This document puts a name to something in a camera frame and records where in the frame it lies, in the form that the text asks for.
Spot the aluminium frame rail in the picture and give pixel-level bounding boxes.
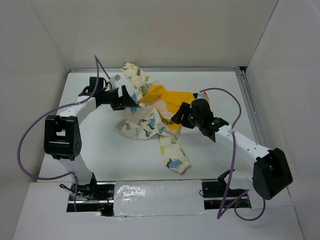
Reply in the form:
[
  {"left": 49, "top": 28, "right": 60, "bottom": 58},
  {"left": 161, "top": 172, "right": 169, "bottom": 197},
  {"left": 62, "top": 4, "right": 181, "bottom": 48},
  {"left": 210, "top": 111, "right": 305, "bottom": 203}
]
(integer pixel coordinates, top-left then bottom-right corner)
[{"left": 67, "top": 65, "right": 280, "bottom": 177}]

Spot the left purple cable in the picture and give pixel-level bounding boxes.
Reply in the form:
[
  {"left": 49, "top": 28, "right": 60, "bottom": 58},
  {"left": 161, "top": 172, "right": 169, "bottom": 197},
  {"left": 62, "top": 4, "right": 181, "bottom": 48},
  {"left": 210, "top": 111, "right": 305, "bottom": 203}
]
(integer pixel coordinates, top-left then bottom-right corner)
[{"left": 16, "top": 54, "right": 111, "bottom": 212}]

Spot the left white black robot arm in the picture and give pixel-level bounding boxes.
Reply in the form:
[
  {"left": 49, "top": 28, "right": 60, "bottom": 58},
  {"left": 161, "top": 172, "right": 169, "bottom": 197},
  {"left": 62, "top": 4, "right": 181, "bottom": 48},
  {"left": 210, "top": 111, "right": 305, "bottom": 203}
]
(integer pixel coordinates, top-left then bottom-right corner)
[{"left": 44, "top": 75, "right": 137, "bottom": 200}]

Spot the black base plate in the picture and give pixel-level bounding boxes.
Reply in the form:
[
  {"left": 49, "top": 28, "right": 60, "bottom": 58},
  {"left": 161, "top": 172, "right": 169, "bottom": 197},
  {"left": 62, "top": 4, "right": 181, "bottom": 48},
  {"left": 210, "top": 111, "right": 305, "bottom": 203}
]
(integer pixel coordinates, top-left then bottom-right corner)
[
  {"left": 199, "top": 179, "right": 245, "bottom": 210},
  {"left": 59, "top": 181, "right": 116, "bottom": 217}
]

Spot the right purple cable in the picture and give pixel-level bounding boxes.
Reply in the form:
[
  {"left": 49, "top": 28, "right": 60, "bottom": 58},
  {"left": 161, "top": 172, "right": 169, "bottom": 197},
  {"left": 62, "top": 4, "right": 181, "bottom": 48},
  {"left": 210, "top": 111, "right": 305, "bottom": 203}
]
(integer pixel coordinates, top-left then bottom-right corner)
[{"left": 198, "top": 87, "right": 266, "bottom": 222}]

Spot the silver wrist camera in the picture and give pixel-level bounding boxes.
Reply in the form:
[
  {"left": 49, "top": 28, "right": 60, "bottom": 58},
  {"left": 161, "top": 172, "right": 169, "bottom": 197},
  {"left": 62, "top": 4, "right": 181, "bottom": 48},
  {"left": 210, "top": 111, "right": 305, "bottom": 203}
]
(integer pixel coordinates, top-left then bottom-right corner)
[
  {"left": 108, "top": 74, "right": 121, "bottom": 90},
  {"left": 193, "top": 92, "right": 209, "bottom": 101}
]

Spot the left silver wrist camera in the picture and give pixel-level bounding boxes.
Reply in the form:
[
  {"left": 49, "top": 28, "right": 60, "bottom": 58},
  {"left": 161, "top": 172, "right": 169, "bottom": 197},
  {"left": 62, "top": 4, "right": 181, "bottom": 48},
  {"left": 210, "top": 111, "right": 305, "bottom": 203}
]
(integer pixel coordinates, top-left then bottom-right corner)
[{"left": 108, "top": 74, "right": 121, "bottom": 90}]

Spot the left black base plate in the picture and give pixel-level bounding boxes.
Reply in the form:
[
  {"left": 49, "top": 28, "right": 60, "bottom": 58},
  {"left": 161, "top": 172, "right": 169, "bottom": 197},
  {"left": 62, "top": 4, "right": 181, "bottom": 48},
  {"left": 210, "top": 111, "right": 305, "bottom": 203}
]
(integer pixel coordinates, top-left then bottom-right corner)
[{"left": 59, "top": 181, "right": 116, "bottom": 217}]

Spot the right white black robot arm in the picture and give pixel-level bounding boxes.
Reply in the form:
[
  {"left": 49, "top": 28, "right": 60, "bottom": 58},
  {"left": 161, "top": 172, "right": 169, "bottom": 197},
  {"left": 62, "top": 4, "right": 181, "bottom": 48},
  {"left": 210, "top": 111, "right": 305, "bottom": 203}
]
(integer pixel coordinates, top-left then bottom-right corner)
[{"left": 171, "top": 98, "right": 293, "bottom": 200}]

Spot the purple cable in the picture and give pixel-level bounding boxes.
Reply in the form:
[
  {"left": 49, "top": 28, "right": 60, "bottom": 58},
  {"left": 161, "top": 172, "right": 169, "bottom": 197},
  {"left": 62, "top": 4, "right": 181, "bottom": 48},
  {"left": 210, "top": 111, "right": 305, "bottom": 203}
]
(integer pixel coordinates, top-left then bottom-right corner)
[
  {"left": 16, "top": 54, "right": 111, "bottom": 212},
  {"left": 198, "top": 87, "right": 266, "bottom": 222}
]

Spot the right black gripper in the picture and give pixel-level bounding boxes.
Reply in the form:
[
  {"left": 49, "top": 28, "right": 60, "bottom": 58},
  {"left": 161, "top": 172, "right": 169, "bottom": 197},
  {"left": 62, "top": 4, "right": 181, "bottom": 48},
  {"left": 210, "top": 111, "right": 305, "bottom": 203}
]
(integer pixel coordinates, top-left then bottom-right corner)
[{"left": 170, "top": 101, "right": 203, "bottom": 129}]

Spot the dinosaur print yellow-lined jacket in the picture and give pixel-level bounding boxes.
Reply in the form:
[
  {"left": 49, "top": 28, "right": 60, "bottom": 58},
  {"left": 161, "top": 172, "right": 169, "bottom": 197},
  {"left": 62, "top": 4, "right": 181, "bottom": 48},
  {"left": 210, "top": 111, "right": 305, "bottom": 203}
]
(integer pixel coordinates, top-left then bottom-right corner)
[{"left": 116, "top": 62, "right": 196, "bottom": 175}]

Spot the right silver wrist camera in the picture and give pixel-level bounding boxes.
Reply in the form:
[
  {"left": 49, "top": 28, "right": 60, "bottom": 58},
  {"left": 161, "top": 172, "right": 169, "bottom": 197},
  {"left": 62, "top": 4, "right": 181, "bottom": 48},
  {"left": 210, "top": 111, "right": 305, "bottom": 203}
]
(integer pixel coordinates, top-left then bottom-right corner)
[{"left": 193, "top": 92, "right": 209, "bottom": 101}]

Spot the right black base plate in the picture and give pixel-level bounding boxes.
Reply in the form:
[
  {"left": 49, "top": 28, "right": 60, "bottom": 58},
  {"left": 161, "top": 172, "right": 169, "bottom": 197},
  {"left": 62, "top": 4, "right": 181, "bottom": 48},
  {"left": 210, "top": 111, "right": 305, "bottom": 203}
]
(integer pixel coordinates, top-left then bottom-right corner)
[{"left": 199, "top": 179, "right": 245, "bottom": 210}]

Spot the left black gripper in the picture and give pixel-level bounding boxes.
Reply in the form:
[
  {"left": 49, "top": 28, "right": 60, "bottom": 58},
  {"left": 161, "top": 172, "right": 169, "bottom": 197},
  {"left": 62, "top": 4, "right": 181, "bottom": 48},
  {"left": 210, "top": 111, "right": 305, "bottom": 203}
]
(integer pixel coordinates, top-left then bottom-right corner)
[{"left": 99, "top": 85, "right": 137, "bottom": 111}]

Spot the white tape sheet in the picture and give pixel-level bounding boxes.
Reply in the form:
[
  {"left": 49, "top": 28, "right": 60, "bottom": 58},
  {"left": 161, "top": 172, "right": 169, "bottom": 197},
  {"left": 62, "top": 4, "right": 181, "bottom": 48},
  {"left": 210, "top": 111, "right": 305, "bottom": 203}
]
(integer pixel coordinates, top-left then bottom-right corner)
[{"left": 113, "top": 180, "right": 206, "bottom": 217}]

